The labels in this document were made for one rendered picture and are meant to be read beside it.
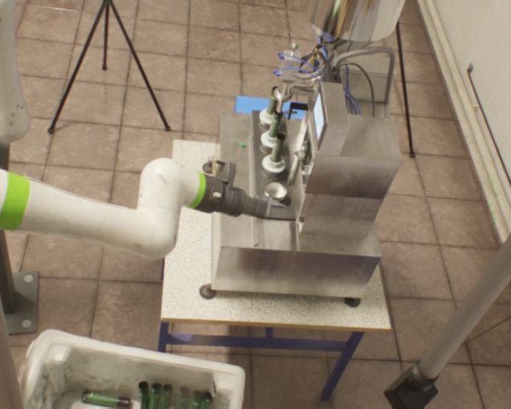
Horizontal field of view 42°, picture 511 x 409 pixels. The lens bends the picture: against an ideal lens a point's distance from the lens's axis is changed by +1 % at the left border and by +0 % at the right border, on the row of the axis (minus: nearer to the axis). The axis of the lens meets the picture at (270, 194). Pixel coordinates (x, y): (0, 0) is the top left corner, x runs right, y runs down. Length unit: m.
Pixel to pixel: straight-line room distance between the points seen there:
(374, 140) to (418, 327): 1.53
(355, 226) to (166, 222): 0.69
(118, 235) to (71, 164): 2.06
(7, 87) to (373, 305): 1.30
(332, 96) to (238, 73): 2.44
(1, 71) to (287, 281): 1.01
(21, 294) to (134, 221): 1.60
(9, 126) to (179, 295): 0.71
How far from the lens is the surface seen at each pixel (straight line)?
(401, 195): 3.72
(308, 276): 2.07
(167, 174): 1.54
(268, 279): 2.08
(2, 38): 1.90
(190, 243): 2.27
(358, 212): 1.96
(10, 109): 2.04
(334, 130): 1.70
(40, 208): 1.42
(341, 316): 2.20
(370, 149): 1.82
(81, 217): 1.45
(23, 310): 3.00
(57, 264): 3.14
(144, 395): 2.18
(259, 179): 2.10
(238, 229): 1.97
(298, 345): 2.49
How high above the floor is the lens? 2.55
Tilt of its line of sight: 47 degrees down
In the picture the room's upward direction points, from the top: 15 degrees clockwise
